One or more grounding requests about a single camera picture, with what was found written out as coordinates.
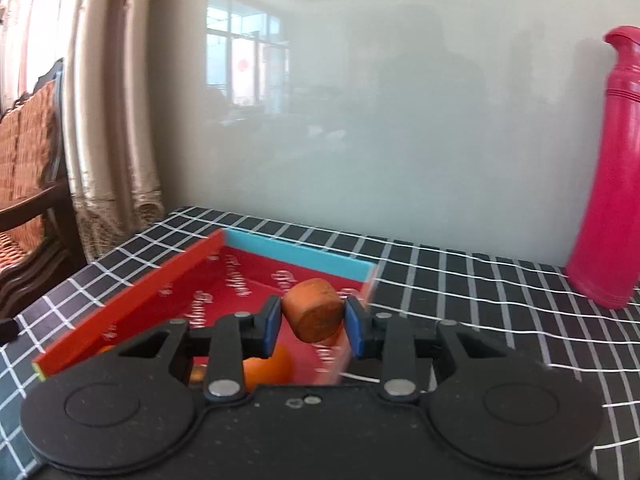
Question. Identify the orange carrot piece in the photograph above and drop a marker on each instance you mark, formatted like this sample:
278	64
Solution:
312	310

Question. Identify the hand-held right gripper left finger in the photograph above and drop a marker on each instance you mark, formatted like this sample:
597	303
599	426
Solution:
273	327

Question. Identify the wooden chair woven cushion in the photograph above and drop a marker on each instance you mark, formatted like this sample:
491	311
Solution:
30	160

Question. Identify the beige curtain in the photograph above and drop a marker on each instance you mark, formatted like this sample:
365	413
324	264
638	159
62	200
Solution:
100	135

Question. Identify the black white checked tablecloth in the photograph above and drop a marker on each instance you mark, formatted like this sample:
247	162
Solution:
475	300

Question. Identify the pink thermos jug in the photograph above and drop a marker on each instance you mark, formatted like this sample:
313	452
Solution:
610	185

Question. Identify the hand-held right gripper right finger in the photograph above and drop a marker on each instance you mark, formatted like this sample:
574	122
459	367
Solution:
353	327

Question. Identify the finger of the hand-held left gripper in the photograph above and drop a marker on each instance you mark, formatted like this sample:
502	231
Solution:
7	331

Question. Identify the red cardboard box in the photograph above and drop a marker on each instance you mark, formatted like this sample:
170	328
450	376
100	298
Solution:
125	300

